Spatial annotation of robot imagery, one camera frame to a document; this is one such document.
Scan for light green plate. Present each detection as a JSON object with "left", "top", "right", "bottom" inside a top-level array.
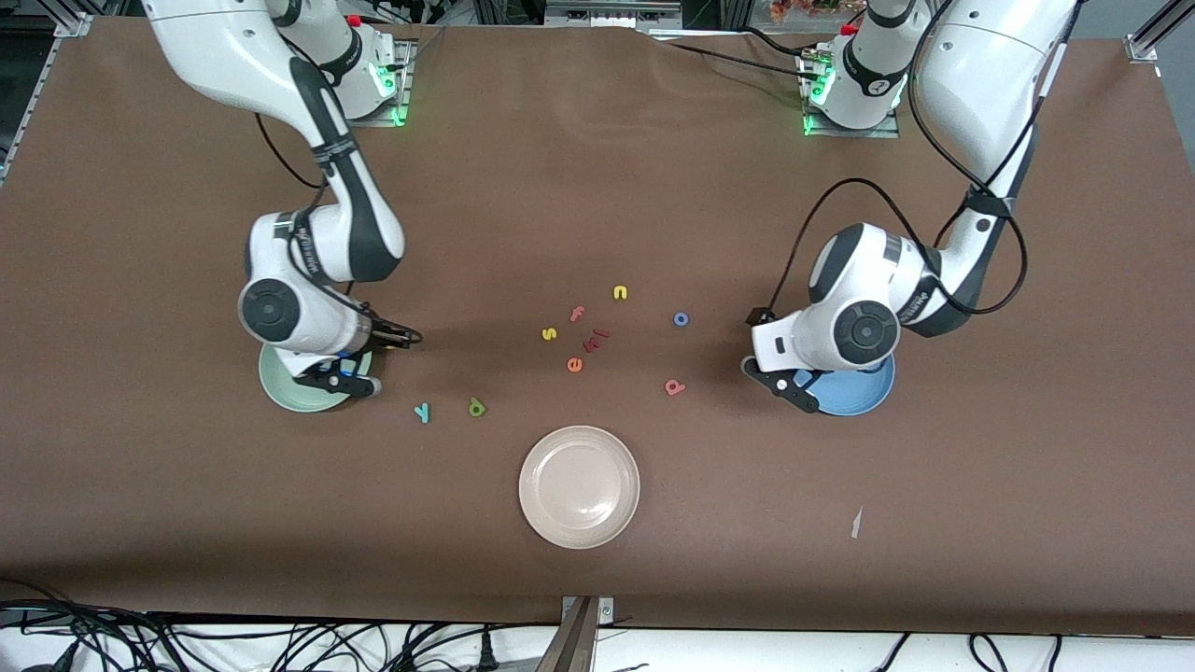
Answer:
[{"left": 259, "top": 343, "right": 374, "bottom": 413}]

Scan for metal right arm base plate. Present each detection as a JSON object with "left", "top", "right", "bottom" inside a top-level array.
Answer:
[{"left": 341, "top": 42, "right": 413, "bottom": 128}]

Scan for grey metal device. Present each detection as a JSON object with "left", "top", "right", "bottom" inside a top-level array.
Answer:
[{"left": 544, "top": 0, "right": 684, "bottom": 25}]

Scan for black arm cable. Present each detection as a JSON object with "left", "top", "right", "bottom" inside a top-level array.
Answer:
[
  {"left": 766, "top": 0, "right": 1084, "bottom": 318},
  {"left": 254, "top": 112, "right": 374, "bottom": 323}
]

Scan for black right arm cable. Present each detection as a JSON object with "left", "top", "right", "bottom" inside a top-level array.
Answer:
[{"left": 254, "top": 112, "right": 374, "bottom": 323}]

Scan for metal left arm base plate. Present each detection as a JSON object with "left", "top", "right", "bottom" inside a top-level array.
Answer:
[{"left": 801, "top": 51, "right": 903, "bottom": 140}]

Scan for perforated aluminium side rail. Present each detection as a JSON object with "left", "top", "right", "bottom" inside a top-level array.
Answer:
[{"left": 0, "top": 11, "right": 94, "bottom": 183}]

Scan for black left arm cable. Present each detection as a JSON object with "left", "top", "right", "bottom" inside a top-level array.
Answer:
[{"left": 766, "top": 0, "right": 1084, "bottom": 318}]

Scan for metal table clamp bracket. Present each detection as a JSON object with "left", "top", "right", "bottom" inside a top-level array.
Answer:
[{"left": 558, "top": 595, "right": 615, "bottom": 672}]

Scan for black cable on table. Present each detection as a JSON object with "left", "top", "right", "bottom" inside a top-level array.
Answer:
[{"left": 649, "top": 28, "right": 824, "bottom": 85}]

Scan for aluminium corner rail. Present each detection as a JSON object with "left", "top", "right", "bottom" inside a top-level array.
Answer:
[{"left": 1125, "top": 0, "right": 1195, "bottom": 64}]

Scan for orange dried flowers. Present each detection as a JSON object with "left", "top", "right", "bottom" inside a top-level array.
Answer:
[{"left": 769, "top": 0, "right": 841, "bottom": 23}]

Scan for blue plate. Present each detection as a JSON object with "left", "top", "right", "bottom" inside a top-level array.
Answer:
[{"left": 810, "top": 350, "right": 896, "bottom": 417}]

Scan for brown table cover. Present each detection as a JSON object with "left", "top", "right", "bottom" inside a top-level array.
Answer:
[{"left": 0, "top": 17, "right": 1195, "bottom": 637}]

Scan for beige plate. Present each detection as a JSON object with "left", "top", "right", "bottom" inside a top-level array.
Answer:
[{"left": 518, "top": 426, "right": 641, "bottom": 550}]

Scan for aluminium frame structure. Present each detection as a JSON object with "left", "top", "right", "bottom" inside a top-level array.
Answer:
[{"left": 471, "top": 0, "right": 759, "bottom": 31}]

